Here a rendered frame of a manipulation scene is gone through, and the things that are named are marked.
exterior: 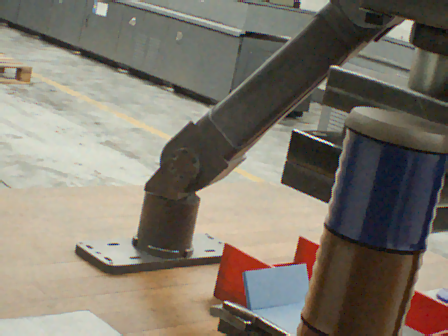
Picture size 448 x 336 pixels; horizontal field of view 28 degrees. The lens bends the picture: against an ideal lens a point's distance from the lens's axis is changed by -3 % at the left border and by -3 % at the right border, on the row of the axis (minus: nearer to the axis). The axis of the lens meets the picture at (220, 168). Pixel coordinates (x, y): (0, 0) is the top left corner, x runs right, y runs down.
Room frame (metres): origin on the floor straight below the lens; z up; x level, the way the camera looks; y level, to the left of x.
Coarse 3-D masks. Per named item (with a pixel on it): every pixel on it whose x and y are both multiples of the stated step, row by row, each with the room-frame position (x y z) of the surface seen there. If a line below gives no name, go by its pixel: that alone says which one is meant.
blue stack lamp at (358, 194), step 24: (360, 144) 0.30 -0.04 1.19; (384, 144) 0.29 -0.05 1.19; (360, 168) 0.29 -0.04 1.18; (384, 168) 0.29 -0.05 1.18; (408, 168) 0.29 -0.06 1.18; (432, 168) 0.29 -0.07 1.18; (336, 192) 0.30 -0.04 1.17; (360, 192) 0.29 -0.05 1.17; (384, 192) 0.29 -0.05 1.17; (408, 192) 0.29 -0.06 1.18; (432, 192) 0.29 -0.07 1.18; (336, 216) 0.30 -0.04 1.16; (360, 216) 0.29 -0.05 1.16; (384, 216) 0.29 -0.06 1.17; (408, 216) 0.29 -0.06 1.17; (432, 216) 0.30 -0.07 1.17; (360, 240) 0.29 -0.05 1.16; (384, 240) 0.29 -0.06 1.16; (408, 240) 0.29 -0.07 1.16
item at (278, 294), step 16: (256, 272) 0.66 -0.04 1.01; (272, 272) 0.67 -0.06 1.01; (288, 272) 0.68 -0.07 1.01; (304, 272) 0.70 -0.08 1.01; (256, 288) 0.65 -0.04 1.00; (272, 288) 0.67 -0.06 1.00; (288, 288) 0.68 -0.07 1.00; (304, 288) 0.69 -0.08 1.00; (256, 304) 0.65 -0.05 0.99; (272, 304) 0.66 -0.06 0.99; (288, 304) 0.67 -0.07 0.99; (272, 320) 0.63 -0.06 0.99; (288, 320) 0.64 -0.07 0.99
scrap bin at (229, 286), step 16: (304, 240) 0.97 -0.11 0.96; (224, 256) 0.89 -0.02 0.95; (240, 256) 0.87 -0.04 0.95; (304, 256) 0.96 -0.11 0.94; (224, 272) 0.89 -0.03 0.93; (240, 272) 0.87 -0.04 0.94; (224, 288) 0.88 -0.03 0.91; (240, 288) 0.87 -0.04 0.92; (240, 304) 0.86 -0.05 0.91; (416, 304) 0.85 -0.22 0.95; (432, 304) 0.84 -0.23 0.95; (416, 320) 0.85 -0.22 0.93; (432, 320) 0.84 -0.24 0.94
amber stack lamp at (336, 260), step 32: (320, 256) 0.30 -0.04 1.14; (352, 256) 0.29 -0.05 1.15; (384, 256) 0.29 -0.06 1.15; (416, 256) 0.29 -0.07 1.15; (320, 288) 0.30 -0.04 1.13; (352, 288) 0.29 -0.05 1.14; (384, 288) 0.29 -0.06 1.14; (320, 320) 0.29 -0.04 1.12; (352, 320) 0.29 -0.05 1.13; (384, 320) 0.29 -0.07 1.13
